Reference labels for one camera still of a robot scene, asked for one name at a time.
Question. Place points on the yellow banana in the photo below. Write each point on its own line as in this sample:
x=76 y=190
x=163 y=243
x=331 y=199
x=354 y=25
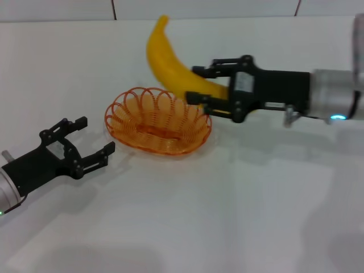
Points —
x=167 y=62

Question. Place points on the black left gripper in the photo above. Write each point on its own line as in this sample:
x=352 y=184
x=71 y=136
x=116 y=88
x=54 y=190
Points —
x=37 y=167

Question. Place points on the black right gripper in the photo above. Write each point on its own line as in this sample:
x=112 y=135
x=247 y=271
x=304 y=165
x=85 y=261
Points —
x=278 y=88

